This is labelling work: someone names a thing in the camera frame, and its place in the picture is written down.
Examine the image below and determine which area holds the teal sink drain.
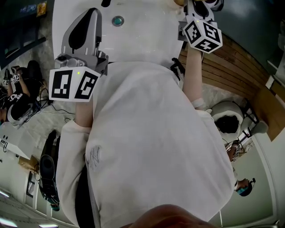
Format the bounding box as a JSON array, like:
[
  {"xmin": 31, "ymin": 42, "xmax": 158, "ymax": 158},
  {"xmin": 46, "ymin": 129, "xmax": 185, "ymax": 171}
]
[{"xmin": 111, "ymin": 15, "xmax": 125, "ymax": 27}]

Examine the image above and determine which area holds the person's white shirt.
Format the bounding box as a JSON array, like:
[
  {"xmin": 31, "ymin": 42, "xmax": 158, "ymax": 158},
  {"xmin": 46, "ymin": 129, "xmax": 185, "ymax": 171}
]
[{"xmin": 55, "ymin": 61, "xmax": 236, "ymax": 228}]

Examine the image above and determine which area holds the white sink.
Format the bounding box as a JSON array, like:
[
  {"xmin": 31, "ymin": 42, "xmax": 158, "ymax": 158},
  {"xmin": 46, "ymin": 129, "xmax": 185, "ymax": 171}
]
[{"xmin": 52, "ymin": 0, "xmax": 188, "ymax": 67}]

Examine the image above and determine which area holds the person's right forearm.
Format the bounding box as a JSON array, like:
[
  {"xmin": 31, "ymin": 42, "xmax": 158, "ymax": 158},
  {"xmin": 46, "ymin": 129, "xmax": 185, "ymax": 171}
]
[{"xmin": 182, "ymin": 47, "xmax": 204, "ymax": 106}]

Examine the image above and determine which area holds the black floor cable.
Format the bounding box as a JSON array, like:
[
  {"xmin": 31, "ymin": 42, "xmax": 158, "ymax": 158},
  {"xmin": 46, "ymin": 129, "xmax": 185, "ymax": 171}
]
[{"xmin": 39, "ymin": 88, "xmax": 77, "ymax": 122}]

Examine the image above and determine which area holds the white cardboard box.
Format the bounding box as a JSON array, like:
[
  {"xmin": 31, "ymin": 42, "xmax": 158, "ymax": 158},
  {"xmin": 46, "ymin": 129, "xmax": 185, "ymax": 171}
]
[{"xmin": 0, "ymin": 122, "xmax": 32, "ymax": 160}]

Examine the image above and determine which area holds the dark shelving unit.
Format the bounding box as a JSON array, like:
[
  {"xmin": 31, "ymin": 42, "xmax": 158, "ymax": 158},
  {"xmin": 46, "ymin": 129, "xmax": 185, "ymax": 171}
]
[{"xmin": 0, "ymin": 0, "xmax": 49, "ymax": 69}]

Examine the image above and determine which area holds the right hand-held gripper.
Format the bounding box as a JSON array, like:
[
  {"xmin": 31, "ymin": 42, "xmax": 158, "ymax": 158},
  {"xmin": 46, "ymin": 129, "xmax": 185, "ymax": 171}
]
[{"xmin": 177, "ymin": 0, "xmax": 224, "ymax": 54}]

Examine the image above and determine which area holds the person's face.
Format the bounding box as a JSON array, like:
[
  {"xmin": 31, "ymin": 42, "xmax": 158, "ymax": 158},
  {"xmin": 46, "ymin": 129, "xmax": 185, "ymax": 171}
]
[{"xmin": 119, "ymin": 204, "xmax": 220, "ymax": 228}]

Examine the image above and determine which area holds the wooden slatted platform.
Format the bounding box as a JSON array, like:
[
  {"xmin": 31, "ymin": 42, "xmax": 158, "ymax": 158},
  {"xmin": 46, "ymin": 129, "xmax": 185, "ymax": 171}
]
[{"xmin": 178, "ymin": 33, "xmax": 270, "ymax": 102}]

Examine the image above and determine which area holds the wooden cabinet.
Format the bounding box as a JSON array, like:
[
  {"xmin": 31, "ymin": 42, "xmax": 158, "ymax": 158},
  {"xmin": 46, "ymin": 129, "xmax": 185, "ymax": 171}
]
[{"xmin": 252, "ymin": 75, "xmax": 285, "ymax": 142}]

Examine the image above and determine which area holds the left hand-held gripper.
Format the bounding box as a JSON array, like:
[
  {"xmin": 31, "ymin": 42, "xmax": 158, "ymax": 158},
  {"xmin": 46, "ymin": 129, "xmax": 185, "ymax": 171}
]
[{"xmin": 49, "ymin": 8, "xmax": 110, "ymax": 103}]

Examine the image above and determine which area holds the person's left forearm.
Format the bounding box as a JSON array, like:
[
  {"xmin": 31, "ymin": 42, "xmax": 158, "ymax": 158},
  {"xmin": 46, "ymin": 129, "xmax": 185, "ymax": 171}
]
[{"xmin": 74, "ymin": 100, "xmax": 94, "ymax": 129}]

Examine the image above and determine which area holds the white armchair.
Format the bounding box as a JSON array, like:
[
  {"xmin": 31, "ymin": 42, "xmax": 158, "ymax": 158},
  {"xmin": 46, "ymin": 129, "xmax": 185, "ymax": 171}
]
[{"xmin": 210, "ymin": 101, "xmax": 244, "ymax": 136}]

